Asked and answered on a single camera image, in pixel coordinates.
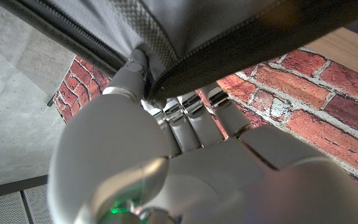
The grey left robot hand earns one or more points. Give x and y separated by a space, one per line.
197 174

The black backpack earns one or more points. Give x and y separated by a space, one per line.
213 28

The red brick print backdrop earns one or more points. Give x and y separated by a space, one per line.
306 102

